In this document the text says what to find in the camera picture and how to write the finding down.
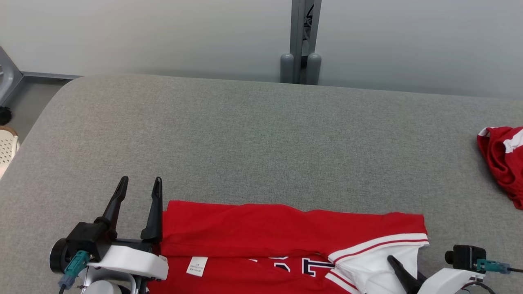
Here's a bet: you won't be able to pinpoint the red shorts with white stripe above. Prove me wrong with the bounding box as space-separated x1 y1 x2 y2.
477 126 523 209

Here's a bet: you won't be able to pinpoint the cream plastic laundry basket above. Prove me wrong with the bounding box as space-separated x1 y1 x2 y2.
0 126 20 178

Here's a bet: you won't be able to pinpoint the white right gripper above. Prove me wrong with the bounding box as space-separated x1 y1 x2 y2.
387 255 485 294

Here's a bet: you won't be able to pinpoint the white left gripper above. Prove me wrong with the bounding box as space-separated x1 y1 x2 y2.
80 176 169 294

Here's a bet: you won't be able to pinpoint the teal cable connector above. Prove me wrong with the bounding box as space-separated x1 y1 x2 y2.
476 259 511 275
58 250 90 290

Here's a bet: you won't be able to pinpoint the grey metal post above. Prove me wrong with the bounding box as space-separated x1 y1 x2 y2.
280 0 322 85

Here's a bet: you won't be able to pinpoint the grey metal frame with casters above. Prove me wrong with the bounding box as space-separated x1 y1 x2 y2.
0 46 82 125

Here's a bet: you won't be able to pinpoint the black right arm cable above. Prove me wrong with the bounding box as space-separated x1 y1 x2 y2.
462 267 523 294

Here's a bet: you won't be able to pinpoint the teal right cable connector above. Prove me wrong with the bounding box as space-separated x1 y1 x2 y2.
476 259 511 275

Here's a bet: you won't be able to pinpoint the teal left cable connector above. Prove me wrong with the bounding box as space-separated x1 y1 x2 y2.
58 250 90 290

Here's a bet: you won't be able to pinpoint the red white jersey shirt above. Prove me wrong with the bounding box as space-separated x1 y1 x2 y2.
147 200 429 294

